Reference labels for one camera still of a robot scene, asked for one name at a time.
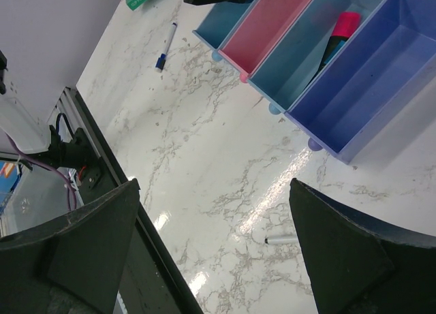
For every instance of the pink bin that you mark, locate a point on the pink bin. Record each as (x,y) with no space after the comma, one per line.
(264,25)

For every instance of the black marker pen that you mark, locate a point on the black marker pen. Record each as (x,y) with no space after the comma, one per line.
(280,240)

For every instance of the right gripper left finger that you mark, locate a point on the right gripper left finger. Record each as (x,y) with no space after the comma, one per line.
(73,263)

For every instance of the light blue left bin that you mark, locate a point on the light blue left bin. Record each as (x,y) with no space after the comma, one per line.
(220,23)

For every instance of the white blue pen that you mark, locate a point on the white blue pen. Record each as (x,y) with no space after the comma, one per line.
(161,60)

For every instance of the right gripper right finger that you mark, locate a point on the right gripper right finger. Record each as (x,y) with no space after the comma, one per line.
(357,263)

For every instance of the pink black highlighter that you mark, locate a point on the pink black highlighter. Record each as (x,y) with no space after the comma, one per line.
(337,38)

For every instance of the purple blue bin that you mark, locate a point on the purple blue bin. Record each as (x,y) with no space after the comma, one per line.
(372,78)

